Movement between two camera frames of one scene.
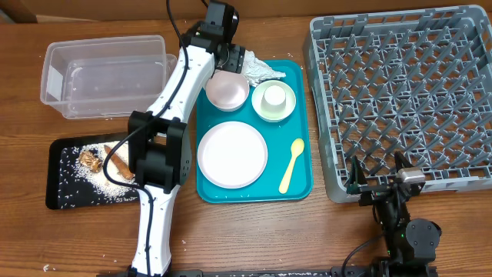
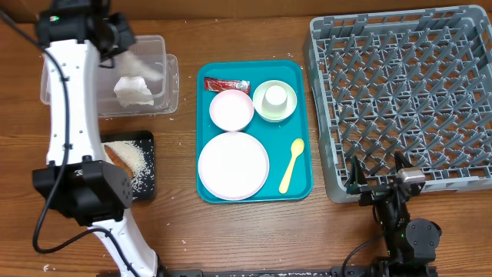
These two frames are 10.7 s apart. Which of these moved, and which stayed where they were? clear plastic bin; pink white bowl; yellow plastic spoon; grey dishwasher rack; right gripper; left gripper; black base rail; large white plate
Moved: large white plate; left gripper; pink white bowl
Stayed: black base rail; grey dishwasher rack; clear plastic bin; right gripper; yellow plastic spoon
